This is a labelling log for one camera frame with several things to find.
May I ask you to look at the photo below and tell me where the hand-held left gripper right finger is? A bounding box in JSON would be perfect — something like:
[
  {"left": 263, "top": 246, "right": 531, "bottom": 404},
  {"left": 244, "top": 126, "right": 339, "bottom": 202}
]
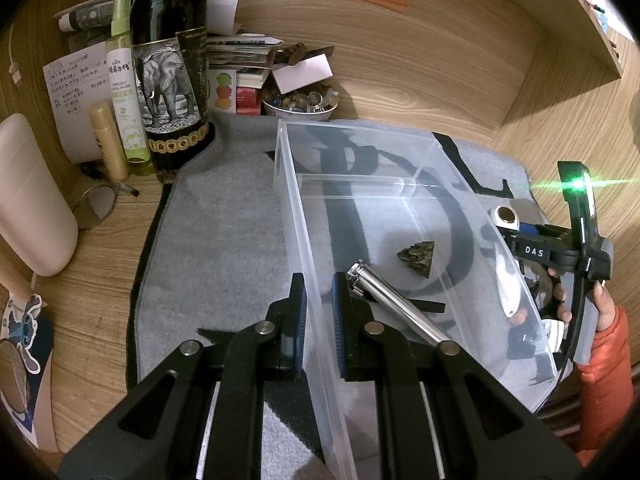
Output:
[{"left": 331, "top": 270, "right": 584, "bottom": 480}]

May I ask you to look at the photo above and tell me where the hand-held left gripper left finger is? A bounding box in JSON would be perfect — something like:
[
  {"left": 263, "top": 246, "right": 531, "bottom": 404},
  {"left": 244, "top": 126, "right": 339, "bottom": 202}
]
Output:
[{"left": 57, "top": 272, "right": 326, "bottom": 480}]

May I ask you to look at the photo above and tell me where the clear plastic storage box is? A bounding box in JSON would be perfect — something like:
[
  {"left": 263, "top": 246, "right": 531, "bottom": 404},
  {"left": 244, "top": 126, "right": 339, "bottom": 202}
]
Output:
[{"left": 274, "top": 119, "right": 559, "bottom": 480}]

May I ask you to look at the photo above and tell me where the person's right forearm orange sleeve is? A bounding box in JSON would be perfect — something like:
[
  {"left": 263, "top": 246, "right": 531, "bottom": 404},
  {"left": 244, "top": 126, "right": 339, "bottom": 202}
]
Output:
[{"left": 570, "top": 305, "right": 636, "bottom": 467}]

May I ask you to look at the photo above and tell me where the person's right hand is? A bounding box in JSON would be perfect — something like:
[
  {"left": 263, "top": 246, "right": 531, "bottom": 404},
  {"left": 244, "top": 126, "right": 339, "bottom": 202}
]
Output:
[{"left": 547, "top": 268, "right": 620, "bottom": 334}]

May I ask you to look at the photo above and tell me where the silver metal lighter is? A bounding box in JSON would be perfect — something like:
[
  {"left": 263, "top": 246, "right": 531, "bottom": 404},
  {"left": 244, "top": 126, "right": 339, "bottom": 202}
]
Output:
[{"left": 346, "top": 259, "right": 454, "bottom": 347}]

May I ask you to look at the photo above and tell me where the dark pyramid-shaped stone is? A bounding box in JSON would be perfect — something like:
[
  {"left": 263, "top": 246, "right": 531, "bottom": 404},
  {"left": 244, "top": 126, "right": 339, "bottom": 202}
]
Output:
[{"left": 396, "top": 240, "right": 435, "bottom": 279}]

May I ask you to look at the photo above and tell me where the grey desk mat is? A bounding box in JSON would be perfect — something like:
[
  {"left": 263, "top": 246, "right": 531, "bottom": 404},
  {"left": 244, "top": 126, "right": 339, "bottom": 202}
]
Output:
[{"left": 125, "top": 109, "right": 537, "bottom": 480}]

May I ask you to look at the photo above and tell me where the white bowl of beads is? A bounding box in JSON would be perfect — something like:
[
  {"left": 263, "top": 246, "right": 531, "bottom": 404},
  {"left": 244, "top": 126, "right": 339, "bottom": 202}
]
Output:
[{"left": 261, "top": 86, "right": 340, "bottom": 122}]

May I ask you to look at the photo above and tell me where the wooden shelf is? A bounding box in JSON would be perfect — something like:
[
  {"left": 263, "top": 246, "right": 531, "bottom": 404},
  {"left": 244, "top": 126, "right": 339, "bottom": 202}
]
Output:
[{"left": 545, "top": 0, "right": 637, "bottom": 82}]

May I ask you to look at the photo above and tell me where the small red box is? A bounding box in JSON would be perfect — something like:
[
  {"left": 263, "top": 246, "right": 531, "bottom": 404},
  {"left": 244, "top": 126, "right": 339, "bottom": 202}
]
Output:
[{"left": 235, "top": 67, "right": 269, "bottom": 115}]

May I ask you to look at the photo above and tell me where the small round mirror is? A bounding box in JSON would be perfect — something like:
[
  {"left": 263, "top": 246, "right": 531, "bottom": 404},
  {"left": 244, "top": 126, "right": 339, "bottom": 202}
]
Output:
[{"left": 70, "top": 185, "right": 119, "bottom": 230}]

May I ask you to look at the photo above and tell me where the black pen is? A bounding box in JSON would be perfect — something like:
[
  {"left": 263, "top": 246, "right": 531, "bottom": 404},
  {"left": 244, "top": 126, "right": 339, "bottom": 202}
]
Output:
[{"left": 80, "top": 162, "right": 141, "bottom": 197}]

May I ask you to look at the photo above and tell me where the fruit print card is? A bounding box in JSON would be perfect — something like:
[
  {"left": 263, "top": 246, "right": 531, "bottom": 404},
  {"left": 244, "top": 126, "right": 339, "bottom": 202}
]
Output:
[{"left": 207, "top": 69, "right": 237, "bottom": 111}]

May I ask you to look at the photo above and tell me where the blank white card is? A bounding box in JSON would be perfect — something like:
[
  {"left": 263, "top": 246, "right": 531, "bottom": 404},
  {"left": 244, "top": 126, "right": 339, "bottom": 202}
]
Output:
[{"left": 272, "top": 54, "right": 334, "bottom": 95}]

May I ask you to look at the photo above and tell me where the beige tube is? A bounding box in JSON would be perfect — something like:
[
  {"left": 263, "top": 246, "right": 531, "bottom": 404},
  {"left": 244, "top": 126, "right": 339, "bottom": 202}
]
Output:
[{"left": 89, "top": 101, "right": 130, "bottom": 182}]

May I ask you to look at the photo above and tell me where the stack of papers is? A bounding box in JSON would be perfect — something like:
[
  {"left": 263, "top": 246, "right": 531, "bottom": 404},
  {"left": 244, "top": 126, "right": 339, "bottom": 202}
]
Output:
[{"left": 205, "top": 34, "right": 284, "bottom": 69}]

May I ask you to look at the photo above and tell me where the green spray bottle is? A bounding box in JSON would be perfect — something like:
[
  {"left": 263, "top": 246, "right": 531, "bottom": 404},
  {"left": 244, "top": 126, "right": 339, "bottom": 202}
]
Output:
[{"left": 105, "top": 0, "right": 151, "bottom": 177}]

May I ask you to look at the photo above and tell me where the cartoon print mouse pad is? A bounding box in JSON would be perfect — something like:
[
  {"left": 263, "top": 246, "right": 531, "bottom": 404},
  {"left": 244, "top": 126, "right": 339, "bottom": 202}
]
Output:
[{"left": 0, "top": 292, "right": 56, "bottom": 454}]

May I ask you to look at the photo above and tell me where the large beige rounded object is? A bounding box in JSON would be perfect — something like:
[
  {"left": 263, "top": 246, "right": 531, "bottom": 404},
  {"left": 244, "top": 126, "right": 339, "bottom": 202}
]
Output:
[{"left": 0, "top": 112, "right": 80, "bottom": 279}]

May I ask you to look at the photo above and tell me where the white paper sheet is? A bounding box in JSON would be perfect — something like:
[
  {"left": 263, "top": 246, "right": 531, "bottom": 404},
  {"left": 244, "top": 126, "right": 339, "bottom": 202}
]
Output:
[{"left": 205, "top": 0, "right": 244, "bottom": 37}]

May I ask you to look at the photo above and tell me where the handwritten white paper note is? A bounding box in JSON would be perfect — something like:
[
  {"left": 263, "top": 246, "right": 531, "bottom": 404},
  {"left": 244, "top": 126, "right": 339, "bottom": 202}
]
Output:
[{"left": 42, "top": 50, "right": 114, "bottom": 165}]

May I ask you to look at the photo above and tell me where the dark bottle with elephant label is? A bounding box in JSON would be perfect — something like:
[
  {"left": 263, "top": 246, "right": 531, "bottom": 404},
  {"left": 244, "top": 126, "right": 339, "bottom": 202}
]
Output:
[{"left": 129, "top": 0, "right": 211, "bottom": 184}]

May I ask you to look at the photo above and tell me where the rolled printed paper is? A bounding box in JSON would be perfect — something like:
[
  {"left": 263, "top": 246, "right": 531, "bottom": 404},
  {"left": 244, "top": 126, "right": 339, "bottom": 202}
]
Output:
[{"left": 57, "top": 0, "right": 136, "bottom": 34}]

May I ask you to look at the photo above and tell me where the thin white cable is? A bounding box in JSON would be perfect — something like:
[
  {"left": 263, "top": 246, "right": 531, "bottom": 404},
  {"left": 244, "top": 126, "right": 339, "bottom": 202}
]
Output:
[{"left": 7, "top": 24, "right": 24, "bottom": 87}]

